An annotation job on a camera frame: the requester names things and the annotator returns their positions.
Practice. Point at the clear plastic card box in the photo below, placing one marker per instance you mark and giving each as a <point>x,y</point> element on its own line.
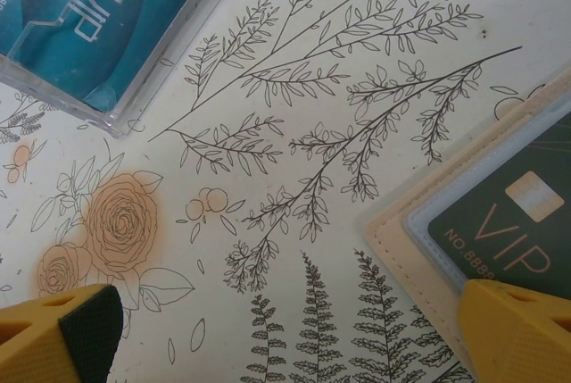
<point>67,104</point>

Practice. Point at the black VIP card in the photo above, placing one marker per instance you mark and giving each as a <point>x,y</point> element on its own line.
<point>513,240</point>

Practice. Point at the blue VIP card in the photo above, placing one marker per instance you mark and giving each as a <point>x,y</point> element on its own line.
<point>111,44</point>

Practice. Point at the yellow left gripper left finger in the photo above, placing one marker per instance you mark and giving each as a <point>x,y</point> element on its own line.
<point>44,338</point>

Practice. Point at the floral table mat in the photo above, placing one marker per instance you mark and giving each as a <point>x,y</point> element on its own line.
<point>312,155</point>

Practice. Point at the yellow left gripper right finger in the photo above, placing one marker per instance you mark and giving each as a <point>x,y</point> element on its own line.
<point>517,338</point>

